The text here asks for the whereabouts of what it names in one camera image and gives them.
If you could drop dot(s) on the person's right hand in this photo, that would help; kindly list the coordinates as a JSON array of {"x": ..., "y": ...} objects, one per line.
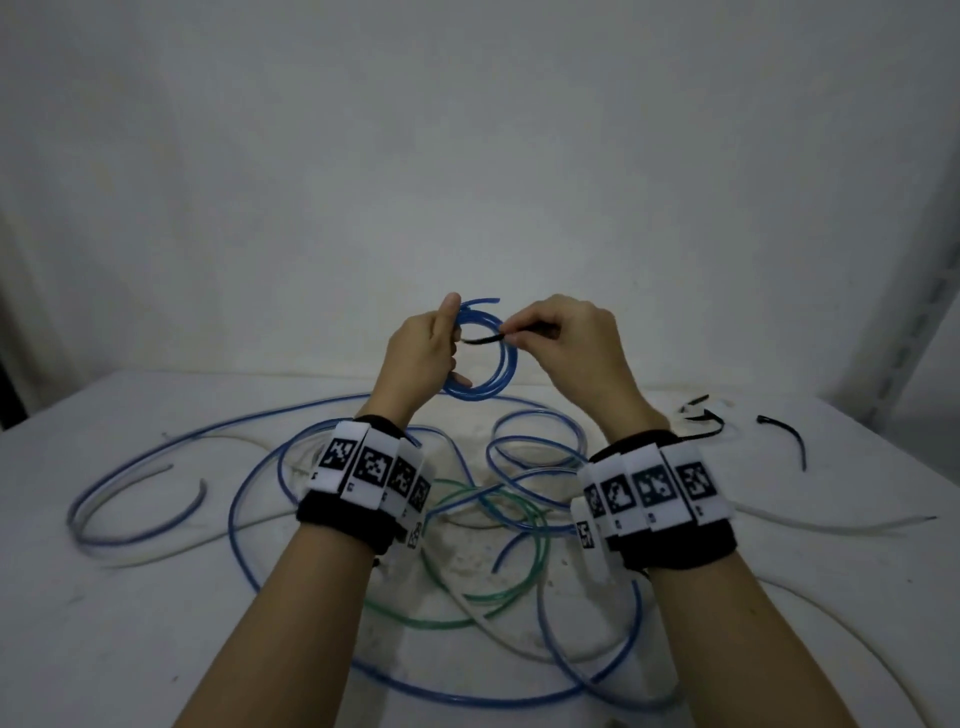
[{"x": 585, "y": 360}]

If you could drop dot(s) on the person's left hand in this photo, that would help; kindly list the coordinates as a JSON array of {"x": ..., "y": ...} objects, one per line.
[{"x": 416, "y": 360}]

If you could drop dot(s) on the curled black cable tie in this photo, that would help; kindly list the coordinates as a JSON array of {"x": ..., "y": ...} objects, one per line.
[{"x": 697, "y": 400}]

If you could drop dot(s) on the white zip tie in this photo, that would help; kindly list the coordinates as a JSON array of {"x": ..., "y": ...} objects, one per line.
[{"x": 721, "y": 403}]

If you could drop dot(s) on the long black cable tie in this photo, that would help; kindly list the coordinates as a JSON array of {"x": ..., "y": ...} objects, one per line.
[{"x": 761, "y": 418}]

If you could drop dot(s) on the person's right forearm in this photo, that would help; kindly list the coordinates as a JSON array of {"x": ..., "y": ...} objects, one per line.
[{"x": 742, "y": 652}]

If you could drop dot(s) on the person's left forearm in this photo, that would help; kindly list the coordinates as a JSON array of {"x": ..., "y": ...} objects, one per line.
[{"x": 285, "y": 637}]

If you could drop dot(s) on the left black marker wristband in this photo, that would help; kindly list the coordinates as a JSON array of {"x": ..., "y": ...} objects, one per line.
[{"x": 352, "y": 465}]

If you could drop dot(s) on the black marker wristband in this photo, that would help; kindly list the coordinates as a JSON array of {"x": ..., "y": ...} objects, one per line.
[
  {"x": 652, "y": 487},
  {"x": 352, "y": 465}
]

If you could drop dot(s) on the right black marker wristband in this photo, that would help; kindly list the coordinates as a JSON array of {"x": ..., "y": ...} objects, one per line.
[{"x": 652, "y": 487}]

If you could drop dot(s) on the white perforated shelf upright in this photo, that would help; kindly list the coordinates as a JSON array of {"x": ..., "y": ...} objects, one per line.
[{"x": 900, "y": 337}]

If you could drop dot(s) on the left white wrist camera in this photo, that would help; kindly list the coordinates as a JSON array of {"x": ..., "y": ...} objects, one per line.
[{"x": 414, "y": 536}]

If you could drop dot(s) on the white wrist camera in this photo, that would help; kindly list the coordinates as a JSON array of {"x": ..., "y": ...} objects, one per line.
[
  {"x": 414, "y": 536},
  {"x": 592, "y": 555}
]

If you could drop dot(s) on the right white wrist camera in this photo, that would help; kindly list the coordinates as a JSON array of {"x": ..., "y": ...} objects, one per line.
[{"x": 592, "y": 555}]

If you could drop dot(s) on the black metal frame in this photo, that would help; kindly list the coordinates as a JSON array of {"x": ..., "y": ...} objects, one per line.
[{"x": 9, "y": 401}]

